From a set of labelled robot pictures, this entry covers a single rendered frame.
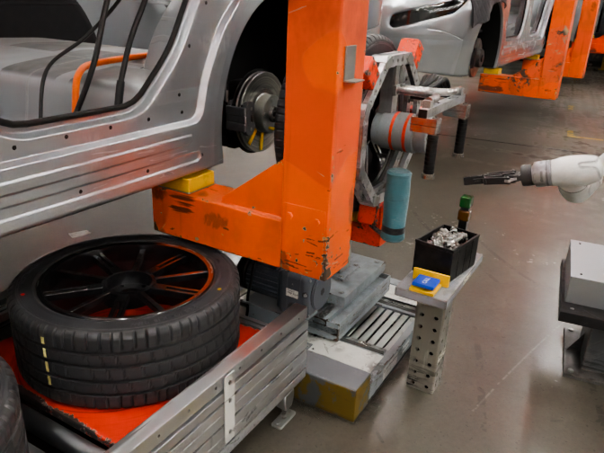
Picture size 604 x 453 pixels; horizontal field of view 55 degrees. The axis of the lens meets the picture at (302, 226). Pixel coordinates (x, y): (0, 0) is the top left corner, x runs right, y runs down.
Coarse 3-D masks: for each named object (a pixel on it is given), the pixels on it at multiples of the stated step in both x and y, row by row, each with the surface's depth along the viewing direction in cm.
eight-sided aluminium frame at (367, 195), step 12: (384, 60) 195; (396, 60) 203; (408, 60) 211; (384, 72) 195; (408, 72) 218; (408, 84) 230; (372, 96) 192; (408, 96) 232; (360, 108) 189; (408, 108) 235; (360, 120) 190; (360, 132) 192; (360, 144) 193; (360, 156) 194; (396, 156) 236; (408, 156) 236; (360, 168) 196; (360, 180) 199; (384, 180) 233; (360, 192) 212; (372, 192) 211; (384, 192) 221; (372, 204) 213
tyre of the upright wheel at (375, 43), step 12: (372, 36) 203; (384, 36) 211; (372, 48) 203; (384, 48) 211; (276, 108) 201; (276, 120) 200; (276, 132) 202; (276, 144) 203; (276, 156) 206; (384, 168) 239
